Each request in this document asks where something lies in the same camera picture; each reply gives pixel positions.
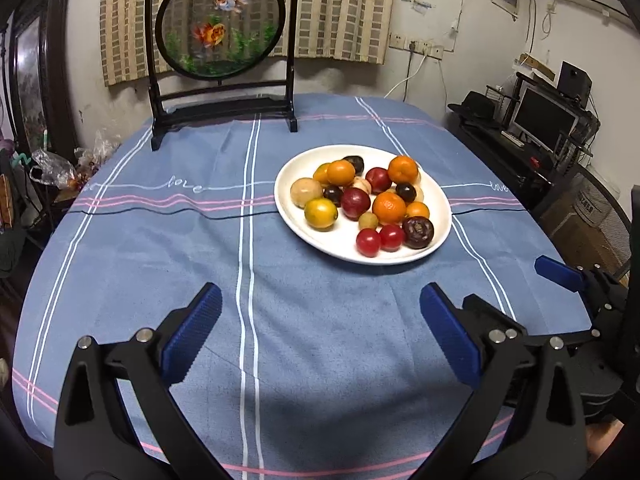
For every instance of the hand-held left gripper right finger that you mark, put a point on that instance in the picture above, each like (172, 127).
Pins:
(450, 330)

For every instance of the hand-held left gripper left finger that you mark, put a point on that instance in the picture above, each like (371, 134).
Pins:
(192, 330)

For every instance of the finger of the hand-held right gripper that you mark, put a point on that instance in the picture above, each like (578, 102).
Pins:
(557, 270)
(495, 312)

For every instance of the dark brown mangosteen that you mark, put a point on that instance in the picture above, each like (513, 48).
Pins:
(417, 232)

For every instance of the red cherry tomato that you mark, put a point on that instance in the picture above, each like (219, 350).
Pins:
(391, 237)
(368, 242)

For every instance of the small orange kumquat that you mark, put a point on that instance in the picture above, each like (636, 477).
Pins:
(419, 211)

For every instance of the small tan longan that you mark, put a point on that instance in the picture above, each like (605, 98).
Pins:
(368, 220)

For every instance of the pale cream round fruit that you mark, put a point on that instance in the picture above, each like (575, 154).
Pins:
(420, 193)

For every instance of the dark purple plum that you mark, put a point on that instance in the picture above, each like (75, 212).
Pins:
(406, 192)
(332, 194)

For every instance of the white round plate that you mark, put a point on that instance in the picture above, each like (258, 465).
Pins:
(330, 242)

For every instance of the red plum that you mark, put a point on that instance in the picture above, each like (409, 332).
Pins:
(355, 203)
(378, 180)

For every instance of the purple-streaked cream pepino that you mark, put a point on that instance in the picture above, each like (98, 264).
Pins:
(361, 185)

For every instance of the yellow-green citrus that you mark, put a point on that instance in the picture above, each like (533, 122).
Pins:
(321, 213)

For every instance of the tan round passion fruit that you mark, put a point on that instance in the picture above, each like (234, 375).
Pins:
(305, 192)

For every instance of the dark brown lumpy fruit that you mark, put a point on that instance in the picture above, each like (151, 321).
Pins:
(355, 163)

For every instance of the small round orange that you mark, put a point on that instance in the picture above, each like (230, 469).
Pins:
(341, 171)

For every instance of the orange-yellow tomato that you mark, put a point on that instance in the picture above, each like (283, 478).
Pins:
(320, 173)

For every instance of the person's right hand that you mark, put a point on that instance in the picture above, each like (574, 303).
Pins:
(602, 440)

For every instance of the black mesh chair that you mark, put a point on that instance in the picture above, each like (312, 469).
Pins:
(590, 215)

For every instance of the blue striped tablecloth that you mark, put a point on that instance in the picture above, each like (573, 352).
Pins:
(150, 260)

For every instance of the small red object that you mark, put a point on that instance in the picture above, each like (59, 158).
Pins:
(534, 161)

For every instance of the black media desk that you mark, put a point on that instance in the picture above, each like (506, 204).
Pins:
(500, 160)

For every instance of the white remote control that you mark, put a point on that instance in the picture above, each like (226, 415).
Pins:
(513, 139)

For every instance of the computer monitor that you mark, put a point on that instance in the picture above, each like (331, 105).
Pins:
(542, 117)

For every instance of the black hat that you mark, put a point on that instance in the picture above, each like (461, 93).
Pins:
(472, 107)

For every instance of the black speaker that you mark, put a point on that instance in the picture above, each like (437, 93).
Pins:
(574, 82)

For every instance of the clear plastic bag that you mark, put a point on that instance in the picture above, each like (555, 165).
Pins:
(97, 152)
(52, 167)

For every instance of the flat cardboard box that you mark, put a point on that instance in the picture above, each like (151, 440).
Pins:
(534, 66)

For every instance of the dark wood framed picture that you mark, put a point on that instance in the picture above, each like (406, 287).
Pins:
(32, 75)

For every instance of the goldfish embroidery screen black stand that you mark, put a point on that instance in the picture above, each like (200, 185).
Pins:
(220, 20)

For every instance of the beige checked curtain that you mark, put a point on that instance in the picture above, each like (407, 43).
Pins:
(340, 10)

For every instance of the white wall outlet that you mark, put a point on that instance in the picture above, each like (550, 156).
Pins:
(397, 41)
(437, 52)
(418, 47)

